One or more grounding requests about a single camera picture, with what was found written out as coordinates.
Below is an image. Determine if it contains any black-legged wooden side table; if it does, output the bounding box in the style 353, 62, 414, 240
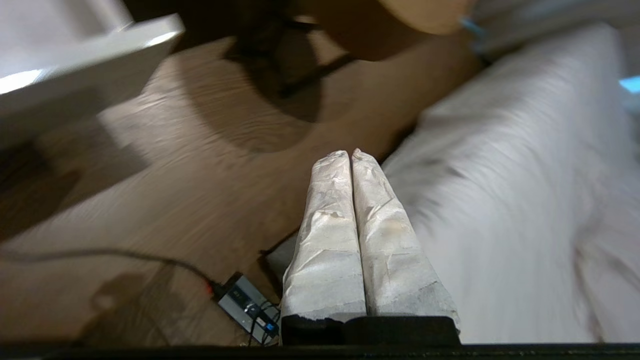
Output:
225, 0, 476, 126

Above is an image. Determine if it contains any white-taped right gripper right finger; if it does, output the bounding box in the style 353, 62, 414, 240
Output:
351, 148, 461, 328

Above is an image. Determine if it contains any black floor power cable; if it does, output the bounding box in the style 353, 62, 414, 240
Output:
0, 247, 224, 297

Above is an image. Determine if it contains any white bed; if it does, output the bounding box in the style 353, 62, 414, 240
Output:
382, 22, 640, 345

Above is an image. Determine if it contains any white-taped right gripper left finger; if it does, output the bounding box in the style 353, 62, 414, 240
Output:
280, 150, 368, 322

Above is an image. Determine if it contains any beige glossy wide drawer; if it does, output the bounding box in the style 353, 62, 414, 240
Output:
0, 12, 186, 148

